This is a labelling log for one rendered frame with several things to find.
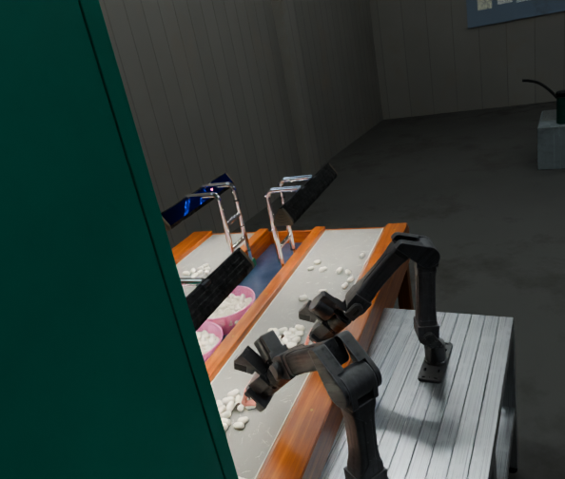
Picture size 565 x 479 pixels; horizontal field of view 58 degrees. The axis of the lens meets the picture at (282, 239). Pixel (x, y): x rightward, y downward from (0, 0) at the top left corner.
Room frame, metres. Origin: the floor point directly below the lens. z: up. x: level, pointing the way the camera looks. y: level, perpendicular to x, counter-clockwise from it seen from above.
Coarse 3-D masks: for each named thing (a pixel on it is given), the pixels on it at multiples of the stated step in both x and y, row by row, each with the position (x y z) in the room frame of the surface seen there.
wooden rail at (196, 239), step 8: (200, 232) 2.77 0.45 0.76; (208, 232) 2.74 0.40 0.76; (184, 240) 2.68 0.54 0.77; (192, 240) 2.65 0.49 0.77; (200, 240) 2.63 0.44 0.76; (176, 248) 2.58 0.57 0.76; (184, 248) 2.55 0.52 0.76; (192, 248) 2.55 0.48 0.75; (176, 256) 2.46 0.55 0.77; (184, 256) 2.48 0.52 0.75
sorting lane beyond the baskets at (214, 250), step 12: (216, 240) 2.64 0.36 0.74; (192, 252) 2.54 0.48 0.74; (204, 252) 2.50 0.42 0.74; (216, 252) 2.47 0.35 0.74; (228, 252) 2.43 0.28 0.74; (180, 264) 2.40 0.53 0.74; (192, 264) 2.36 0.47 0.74; (216, 264) 2.30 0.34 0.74; (180, 276) 2.25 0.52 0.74; (204, 276) 2.19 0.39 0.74; (192, 288) 2.08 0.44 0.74
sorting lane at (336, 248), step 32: (320, 256) 2.15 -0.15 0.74; (352, 256) 2.08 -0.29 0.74; (288, 288) 1.89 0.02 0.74; (320, 288) 1.83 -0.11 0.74; (288, 320) 1.63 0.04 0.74; (256, 352) 1.47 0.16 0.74; (224, 384) 1.32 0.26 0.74; (288, 384) 1.26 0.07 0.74; (256, 416) 1.15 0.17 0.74; (256, 448) 1.03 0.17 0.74
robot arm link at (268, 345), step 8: (264, 336) 1.09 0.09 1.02; (272, 336) 1.09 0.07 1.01; (256, 344) 1.10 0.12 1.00; (264, 344) 1.08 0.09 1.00; (272, 344) 1.08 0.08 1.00; (280, 344) 1.08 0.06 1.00; (264, 352) 1.08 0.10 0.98; (272, 352) 1.06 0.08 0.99; (280, 352) 1.06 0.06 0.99; (264, 360) 1.08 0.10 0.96; (272, 360) 1.04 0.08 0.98; (272, 368) 1.00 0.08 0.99; (280, 368) 0.99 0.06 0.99; (280, 376) 0.99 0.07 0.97
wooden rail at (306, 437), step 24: (384, 240) 2.11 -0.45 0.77; (384, 288) 1.74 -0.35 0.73; (360, 336) 1.40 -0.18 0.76; (312, 384) 1.21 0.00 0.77; (312, 408) 1.11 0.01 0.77; (336, 408) 1.13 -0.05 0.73; (288, 432) 1.03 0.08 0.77; (312, 432) 1.02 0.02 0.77; (336, 432) 1.10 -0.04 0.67; (288, 456) 0.95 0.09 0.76; (312, 456) 0.95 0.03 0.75
